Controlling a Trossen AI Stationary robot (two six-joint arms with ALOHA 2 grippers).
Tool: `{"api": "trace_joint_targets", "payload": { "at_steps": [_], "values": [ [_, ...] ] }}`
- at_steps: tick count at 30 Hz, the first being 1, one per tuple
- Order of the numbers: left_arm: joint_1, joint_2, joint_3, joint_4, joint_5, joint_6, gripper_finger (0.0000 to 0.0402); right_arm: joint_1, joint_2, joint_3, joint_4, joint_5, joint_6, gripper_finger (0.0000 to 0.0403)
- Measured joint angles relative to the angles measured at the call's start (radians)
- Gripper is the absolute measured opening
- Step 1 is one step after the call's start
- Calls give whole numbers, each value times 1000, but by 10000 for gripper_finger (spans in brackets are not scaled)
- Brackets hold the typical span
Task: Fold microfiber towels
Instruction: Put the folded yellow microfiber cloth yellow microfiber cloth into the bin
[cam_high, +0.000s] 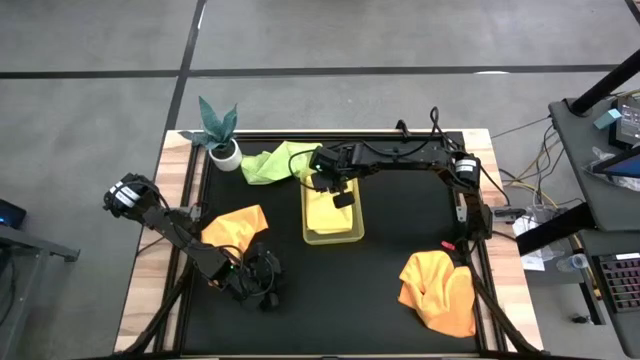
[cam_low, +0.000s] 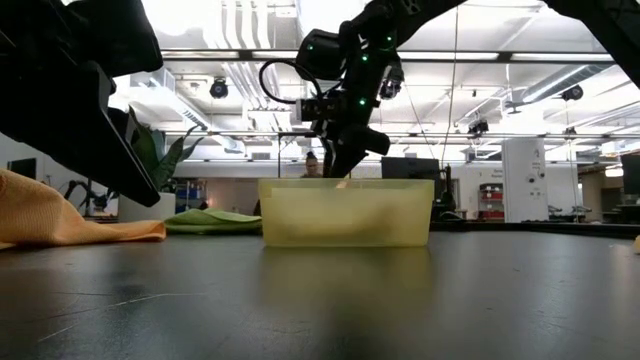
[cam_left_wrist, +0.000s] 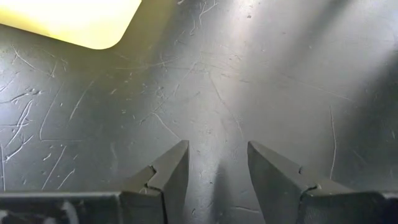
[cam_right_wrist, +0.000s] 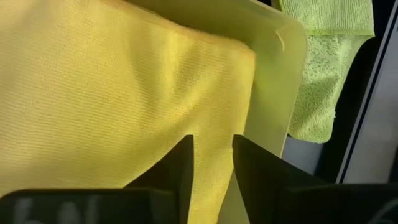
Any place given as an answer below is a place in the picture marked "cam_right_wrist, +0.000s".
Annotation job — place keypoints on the yellow microfiber towel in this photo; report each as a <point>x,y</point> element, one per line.
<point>109,93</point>

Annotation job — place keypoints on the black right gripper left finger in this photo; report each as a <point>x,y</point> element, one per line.
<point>140,205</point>

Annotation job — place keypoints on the yellow translucent plastic bin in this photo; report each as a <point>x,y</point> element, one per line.
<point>273,93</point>

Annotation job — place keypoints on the lime green microfiber towel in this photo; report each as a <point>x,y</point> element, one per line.
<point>323,77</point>

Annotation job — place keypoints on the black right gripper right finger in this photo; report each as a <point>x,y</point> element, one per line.
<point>280,202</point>

